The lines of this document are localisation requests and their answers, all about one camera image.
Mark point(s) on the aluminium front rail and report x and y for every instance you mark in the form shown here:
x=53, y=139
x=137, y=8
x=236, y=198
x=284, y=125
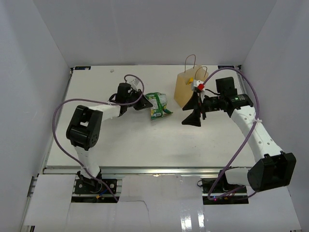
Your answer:
x=138, y=170

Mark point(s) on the yellow snack packet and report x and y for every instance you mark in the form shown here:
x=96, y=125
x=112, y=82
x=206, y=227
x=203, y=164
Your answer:
x=190, y=81

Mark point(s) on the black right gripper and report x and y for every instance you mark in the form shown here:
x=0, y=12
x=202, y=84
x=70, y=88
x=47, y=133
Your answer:
x=194, y=119

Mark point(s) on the blue label right corner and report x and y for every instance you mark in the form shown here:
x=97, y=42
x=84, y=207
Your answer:
x=225, y=66

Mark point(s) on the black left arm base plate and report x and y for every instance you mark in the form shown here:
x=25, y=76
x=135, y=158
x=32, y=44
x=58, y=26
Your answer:
x=82, y=187

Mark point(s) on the blue label corner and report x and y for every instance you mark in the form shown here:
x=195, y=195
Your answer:
x=225, y=66
x=82, y=68

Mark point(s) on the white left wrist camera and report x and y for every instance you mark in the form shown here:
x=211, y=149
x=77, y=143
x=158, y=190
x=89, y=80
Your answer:
x=134, y=83

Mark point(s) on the brown paper bag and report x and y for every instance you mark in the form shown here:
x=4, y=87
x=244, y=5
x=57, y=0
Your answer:
x=183, y=92

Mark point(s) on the green snack packet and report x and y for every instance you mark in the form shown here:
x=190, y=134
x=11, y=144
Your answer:
x=159, y=105

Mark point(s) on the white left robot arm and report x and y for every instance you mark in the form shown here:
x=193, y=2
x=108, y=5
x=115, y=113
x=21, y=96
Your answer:
x=85, y=125

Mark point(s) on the blue label left corner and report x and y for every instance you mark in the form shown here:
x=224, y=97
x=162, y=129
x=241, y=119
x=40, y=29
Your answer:
x=82, y=68

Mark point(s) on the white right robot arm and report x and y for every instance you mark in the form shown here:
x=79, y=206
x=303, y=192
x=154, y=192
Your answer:
x=273, y=167

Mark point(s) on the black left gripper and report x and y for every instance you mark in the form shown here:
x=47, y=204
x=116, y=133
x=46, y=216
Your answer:
x=143, y=103

